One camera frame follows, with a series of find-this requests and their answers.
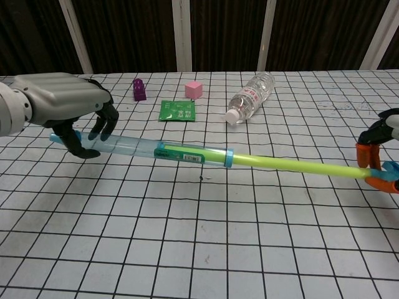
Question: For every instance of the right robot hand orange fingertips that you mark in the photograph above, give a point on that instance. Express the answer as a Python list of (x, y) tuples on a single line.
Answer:
[(372, 137)]

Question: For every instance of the left robot hand grey black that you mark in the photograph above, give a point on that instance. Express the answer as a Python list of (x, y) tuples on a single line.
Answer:
[(62, 93)]

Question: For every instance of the blue and green water pump toy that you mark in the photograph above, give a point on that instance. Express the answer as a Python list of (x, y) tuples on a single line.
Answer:
[(193, 154)]

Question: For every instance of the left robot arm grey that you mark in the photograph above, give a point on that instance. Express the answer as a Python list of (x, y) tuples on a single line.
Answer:
[(11, 112)]

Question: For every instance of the clear plastic water bottle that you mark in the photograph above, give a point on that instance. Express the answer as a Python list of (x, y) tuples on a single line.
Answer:
[(252, 95)]

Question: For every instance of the purple toy block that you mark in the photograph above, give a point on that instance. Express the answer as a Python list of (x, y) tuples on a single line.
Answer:
[(139, 90)]

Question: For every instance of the green sachet packet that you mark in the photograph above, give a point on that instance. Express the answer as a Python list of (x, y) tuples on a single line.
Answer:
[(177, 111)]

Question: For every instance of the pink cube block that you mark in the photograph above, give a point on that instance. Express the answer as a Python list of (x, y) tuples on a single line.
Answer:
[(193, 90)]

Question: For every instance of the white frame post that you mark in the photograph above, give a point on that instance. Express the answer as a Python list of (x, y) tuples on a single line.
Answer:
[(76, 35), (182, 34), (378, 37), (267, 34)]

